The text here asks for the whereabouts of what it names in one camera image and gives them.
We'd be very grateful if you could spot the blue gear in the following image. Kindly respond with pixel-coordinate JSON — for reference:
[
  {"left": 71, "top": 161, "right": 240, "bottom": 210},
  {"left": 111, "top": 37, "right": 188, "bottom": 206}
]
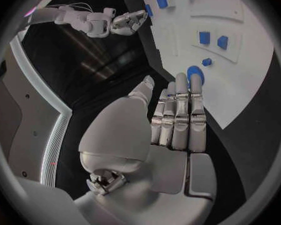
[{"left": 186, "top": 65, "right": 206, "bottom": 89}]

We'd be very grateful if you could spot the blue plug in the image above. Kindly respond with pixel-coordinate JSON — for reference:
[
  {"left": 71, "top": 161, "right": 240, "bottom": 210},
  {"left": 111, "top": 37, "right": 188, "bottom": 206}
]
[{"left": 144, "top": 4, "right": 154, "bottom": 18}]

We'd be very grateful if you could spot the white cable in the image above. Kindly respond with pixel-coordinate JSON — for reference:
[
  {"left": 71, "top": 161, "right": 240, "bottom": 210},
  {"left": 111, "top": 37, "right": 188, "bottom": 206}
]
[{"left": 68, "top": 2, "right": 95, "bottom": 12}]

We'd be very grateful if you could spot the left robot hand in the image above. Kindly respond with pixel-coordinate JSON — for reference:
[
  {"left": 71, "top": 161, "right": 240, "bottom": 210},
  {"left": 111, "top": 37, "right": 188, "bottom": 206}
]
[{"left": 73, "top": 72, "right": 218, "bottom": 225}]

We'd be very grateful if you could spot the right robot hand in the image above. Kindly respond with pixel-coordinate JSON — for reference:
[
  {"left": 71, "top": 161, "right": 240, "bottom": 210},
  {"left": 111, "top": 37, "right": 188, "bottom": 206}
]
[{"left": 109, "top": 9, "right": 150, "bottom": 36}]

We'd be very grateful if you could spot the white task board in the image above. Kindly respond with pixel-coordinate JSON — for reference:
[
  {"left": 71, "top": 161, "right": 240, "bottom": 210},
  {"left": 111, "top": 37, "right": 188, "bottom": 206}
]
[{"left": 139, "top": 0, "right": 275, "bottom": 130}]

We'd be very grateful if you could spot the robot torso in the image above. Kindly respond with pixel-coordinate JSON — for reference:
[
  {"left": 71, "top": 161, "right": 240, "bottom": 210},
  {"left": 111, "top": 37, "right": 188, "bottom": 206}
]
[{"left": 0, "top": 29, "right": 73, "bottom": 189}]

